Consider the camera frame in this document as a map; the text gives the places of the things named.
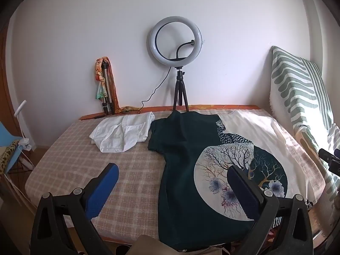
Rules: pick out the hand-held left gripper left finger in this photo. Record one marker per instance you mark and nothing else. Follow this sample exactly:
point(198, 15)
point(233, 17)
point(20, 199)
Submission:
point(106, 186)

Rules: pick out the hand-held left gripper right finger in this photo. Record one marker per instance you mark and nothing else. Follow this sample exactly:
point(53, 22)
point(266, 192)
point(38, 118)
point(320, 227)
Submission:
point(244, 191)

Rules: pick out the checkered bed mattress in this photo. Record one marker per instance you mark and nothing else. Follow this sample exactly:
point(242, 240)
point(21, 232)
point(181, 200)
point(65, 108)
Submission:
point(66, 164)

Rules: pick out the white shirt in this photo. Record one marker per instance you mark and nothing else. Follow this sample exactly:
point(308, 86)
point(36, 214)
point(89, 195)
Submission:
point(119, 132)

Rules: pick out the orange patterned bedsheet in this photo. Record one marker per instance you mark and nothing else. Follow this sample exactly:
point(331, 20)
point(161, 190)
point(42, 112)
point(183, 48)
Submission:
point(212, 106)

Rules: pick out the green patterned white cloth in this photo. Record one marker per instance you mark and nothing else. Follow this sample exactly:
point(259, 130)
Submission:
point(289, 85)

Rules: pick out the folded metal tripod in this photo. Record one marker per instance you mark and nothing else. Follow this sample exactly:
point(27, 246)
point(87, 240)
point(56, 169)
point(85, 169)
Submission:
point(108, 90)

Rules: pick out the blue chair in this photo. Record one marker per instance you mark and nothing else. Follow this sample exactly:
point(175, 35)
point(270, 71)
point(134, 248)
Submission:
point(13, 151)

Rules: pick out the folded tripod with scarf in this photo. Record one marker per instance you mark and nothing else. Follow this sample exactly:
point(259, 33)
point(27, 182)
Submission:
point(98, 85)

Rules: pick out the leopard print cloth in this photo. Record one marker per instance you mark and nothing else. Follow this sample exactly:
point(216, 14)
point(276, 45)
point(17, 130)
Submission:
point(5, 159)

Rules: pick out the black tripod stand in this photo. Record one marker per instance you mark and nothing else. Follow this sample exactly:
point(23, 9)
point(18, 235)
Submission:
point(178, 90)

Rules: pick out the wooden door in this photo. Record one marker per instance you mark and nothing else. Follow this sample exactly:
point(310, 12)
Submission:
point(5, 85)

